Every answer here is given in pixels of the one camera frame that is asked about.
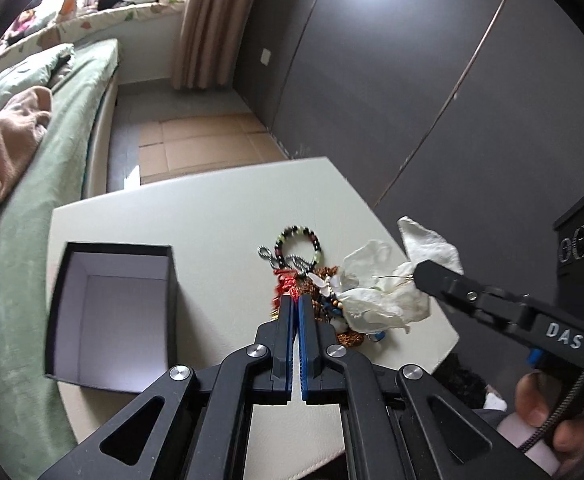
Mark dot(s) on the floral windowsill cushion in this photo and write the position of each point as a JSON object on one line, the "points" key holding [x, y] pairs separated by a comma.
{"points": [[86, 25]]}

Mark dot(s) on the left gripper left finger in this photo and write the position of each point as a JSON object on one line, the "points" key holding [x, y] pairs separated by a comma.
{"points": [[282, 350]]}

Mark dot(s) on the red tassel charm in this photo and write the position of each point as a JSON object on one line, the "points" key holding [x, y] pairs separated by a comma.
{"points": [[286, 286]]}

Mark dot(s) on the green bed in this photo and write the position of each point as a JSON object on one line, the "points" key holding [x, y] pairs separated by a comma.
{"points": [[34, 430]]}

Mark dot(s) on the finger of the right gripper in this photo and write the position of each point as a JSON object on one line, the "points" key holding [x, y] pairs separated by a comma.
{"points": [[451, 288]]}

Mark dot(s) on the black open jewelry box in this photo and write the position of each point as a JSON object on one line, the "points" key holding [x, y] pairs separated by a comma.
{"points": [[113, 314]]}

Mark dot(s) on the white wall switch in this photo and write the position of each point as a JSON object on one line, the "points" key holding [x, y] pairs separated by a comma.
{"points": [[265, 57]]}

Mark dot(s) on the light green quilt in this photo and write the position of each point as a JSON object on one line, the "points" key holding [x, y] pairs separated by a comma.
{"points": [[45, 69]]}

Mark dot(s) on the white tissue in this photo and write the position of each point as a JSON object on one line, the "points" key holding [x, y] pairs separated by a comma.
{"points": [[376, 295]]}

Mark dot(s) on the flattened cardboard sheets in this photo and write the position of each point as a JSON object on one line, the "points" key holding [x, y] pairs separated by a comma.
{"points": [[192, 145]]}

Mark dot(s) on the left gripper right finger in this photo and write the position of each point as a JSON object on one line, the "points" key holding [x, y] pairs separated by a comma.
{"points": [[313, 338]]}

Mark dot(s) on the pink curtain right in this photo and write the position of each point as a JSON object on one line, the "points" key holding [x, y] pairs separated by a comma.
{"points": [[209, 42]]}

